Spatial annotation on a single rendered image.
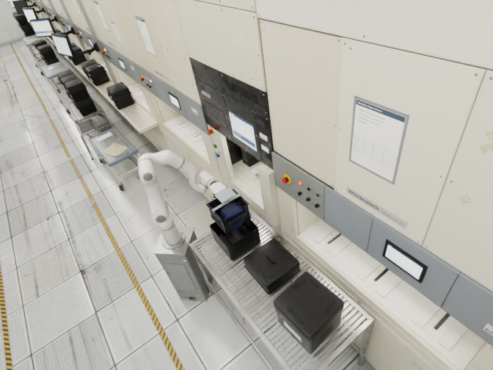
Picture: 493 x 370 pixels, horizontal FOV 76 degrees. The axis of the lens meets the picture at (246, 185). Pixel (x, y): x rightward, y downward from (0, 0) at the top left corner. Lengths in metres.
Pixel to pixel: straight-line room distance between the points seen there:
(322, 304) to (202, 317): 1.48
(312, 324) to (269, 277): 0.48
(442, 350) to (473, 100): 1.39
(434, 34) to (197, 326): 2.74
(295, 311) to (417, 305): 0.72
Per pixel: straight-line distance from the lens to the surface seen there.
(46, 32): 6.71
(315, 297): 1.95
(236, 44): 1.85
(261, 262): 2.27
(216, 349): 3.01
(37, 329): 3.89
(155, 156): 2.17
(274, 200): 2.23
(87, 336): 3.54
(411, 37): 1.14
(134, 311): 3.43
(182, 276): 2.90
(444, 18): 1.08
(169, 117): 4.10
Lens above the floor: 2.74
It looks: 42 degrees down
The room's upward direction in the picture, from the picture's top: 11 degrees counter-clockwise
